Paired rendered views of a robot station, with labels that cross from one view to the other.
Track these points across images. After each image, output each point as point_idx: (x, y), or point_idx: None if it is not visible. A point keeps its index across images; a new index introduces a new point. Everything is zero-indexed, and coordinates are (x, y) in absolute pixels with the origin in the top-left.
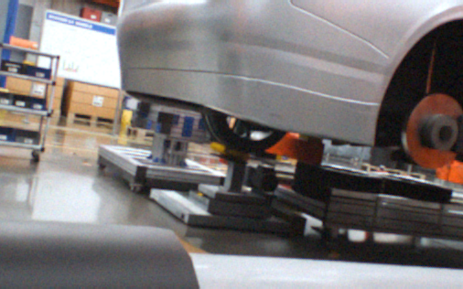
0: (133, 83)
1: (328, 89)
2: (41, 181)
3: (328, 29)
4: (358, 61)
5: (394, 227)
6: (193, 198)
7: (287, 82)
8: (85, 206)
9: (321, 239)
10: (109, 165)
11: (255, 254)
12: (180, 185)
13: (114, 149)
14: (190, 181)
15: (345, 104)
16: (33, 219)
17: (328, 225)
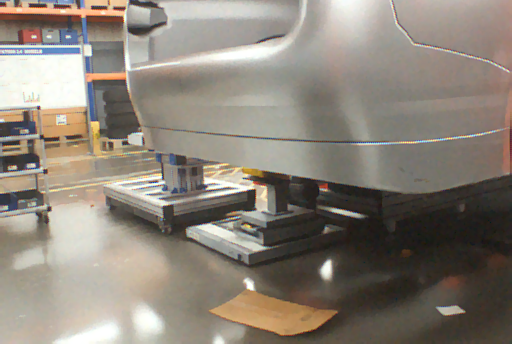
0: (174, 146)
1: (464, 128)
2: (68, 252)
3: (452, 60)
4: (485, 86)
5: (441, 201)
6: (240, 231)
7: (425, 137)
8: (134, 276)
9: (377, 234)
10: (123, 206)
11: (342, 286)
12: (210, 212)
13: (120, 185)
14: (219, 205)
15: (481, 139)
16: (97, 320)
17: (386, 221)
